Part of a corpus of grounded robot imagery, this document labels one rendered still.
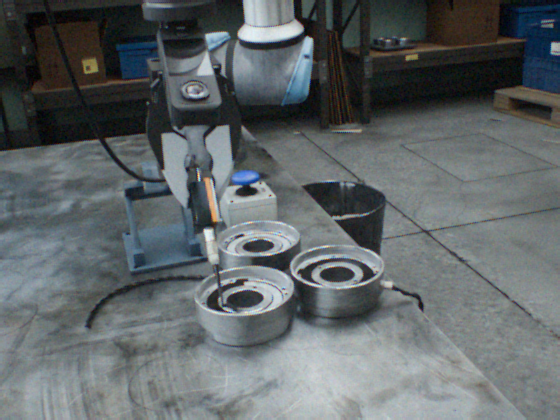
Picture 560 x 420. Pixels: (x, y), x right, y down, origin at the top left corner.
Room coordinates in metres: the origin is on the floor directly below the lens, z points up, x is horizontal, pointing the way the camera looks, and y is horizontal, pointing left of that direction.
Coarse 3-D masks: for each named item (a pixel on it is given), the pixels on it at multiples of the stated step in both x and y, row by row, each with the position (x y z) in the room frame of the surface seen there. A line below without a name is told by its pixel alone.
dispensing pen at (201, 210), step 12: (192, 156) 0.68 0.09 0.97; (192, 168) 0.67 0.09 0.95; (204, 180) 0.65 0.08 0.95; (192, 192) 0.64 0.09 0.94; (204, 192) 0.64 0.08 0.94; (192, 204) 0.64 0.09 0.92; (204, 204) 0.63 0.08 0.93; (192, 216) 0.66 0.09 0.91; (204, 216) 0.62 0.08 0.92; (204, 228) 0.63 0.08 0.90; (216, 240) 0.63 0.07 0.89; (216, 252) 0.62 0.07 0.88; (216, 264) 0.61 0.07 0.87; (216, 276) 0.60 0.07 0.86
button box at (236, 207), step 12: (228, 192) 0.89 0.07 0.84; (240, 192) 0.87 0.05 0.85; (252, 192) 0.87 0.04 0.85; (264, 192) 0.88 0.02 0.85; (228, 204) 0.84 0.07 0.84; (240, 204) 0.85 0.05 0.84; (252, 204) 0.85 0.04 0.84; (264, 204) 0.85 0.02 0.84; (276, 204) 0.86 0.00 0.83; (228, 216) 0.85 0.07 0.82; (240, 216) 0.84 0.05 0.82; (252, 216) 0.85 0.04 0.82; (264, 216) 0.85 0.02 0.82; (276, 216) 0.86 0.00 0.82
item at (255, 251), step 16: (240, 224) 0.78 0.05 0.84; (256, 224) 0.78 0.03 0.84; (272, 224) 0.78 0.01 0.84; (288, 224) 0.77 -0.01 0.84; (224, 240) 0.75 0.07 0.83; (256, 240) 0.75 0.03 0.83; (272, 240) 0.75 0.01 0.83; (288, 240) 0.75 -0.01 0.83; (224, 256) 0.70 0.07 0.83; (240, 256) 0.68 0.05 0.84; (256, 256) 0.68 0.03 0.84; (272, 256) 0.68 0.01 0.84; (288, 256) 0.70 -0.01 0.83; (288, 272) 0.70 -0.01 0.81
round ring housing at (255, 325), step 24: (216, 288) 0.63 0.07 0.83; (240, 288) 0.63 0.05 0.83; (264, 288) 0.62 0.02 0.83; (288, 288) 0.62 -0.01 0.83; (216, 312) 0.56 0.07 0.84; (264, 312) 0.56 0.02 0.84; (288, 312) 0.58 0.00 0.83; (216, 336) 0.57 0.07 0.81; (240, 336) 0.55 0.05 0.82; (264, 336) 0.56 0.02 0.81
